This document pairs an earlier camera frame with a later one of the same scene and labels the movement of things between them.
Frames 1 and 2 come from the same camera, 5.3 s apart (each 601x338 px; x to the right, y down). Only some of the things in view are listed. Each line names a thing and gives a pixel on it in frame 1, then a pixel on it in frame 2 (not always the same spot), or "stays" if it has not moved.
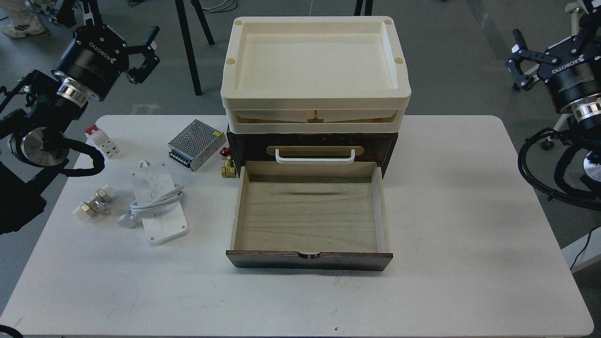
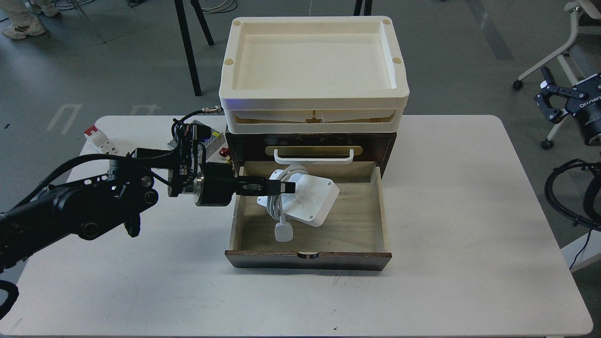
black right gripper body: [573, 68] → [588, 110]
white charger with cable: [157, 205] → [313, 196]
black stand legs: [184, 28] stays
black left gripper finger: [139, 74] → [259, 191]
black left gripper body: [91, 65] → [217, 185]
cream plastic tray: [315, 74] stays
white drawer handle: [314, 160] stays
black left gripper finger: [145, 49] → [262, 182]
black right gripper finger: [520, 47] → [549, 83]
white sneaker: [20, 25] stays
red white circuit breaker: [96, 137] stays
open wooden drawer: [311, 217] stays
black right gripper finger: [520, 81] → [555, 115]
